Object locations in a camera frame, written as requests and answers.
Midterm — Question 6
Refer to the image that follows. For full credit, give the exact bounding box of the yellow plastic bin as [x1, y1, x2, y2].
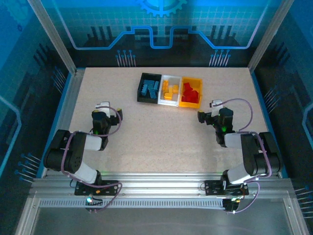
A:
[178, 76, 203, 109]

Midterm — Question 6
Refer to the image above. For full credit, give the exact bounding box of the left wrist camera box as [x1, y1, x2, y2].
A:
[95, 101, 111, 116]

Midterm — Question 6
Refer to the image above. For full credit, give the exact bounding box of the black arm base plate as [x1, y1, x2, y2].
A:
[204, 180, 249, 196]
[74, 179, 120, 196]

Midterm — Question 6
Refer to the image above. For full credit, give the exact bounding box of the black plastic bin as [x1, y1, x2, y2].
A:
[136, 72, 162, 104]

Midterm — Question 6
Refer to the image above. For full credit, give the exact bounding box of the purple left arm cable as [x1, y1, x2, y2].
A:
[61, 105, 123, 214]

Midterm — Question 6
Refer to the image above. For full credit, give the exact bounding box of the white plastic bin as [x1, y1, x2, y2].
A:
[157, 74, 183, 107]

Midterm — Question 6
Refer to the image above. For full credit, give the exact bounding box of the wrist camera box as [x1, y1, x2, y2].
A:
[95, 101, 111, 116]
[209, 99, 223, 117]

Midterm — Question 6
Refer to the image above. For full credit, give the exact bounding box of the aluminium frame side rail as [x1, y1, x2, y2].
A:
[41, 70, 86, 178]

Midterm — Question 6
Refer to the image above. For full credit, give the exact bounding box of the grey metal panel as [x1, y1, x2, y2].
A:
[14, 195, 310, 235]

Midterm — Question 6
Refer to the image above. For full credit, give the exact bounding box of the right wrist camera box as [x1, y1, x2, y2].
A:
[209, 99, 223, 117]

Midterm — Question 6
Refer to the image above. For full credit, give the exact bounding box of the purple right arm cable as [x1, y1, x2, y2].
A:
[220, 98, 272, 215]

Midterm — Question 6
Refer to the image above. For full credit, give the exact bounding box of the aluminium frame cross rail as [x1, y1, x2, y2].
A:
[29, 171, 295, 198]

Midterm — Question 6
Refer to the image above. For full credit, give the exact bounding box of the slotted grey cable duct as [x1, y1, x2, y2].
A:
[39, 198, 225, 209]

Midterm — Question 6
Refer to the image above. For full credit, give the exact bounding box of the black controller box with LED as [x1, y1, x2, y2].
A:
[224, 197, 242, 212]
[85, 194, 103, 212]

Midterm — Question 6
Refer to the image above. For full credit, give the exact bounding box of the aluminium frame post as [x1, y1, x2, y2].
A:
[26, 0, 78, 75]
[247, 0, 295, 73]

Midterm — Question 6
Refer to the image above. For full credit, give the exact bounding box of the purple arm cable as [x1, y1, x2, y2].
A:
[220, 98, 272, 215]
[61, 105, 123, 214]

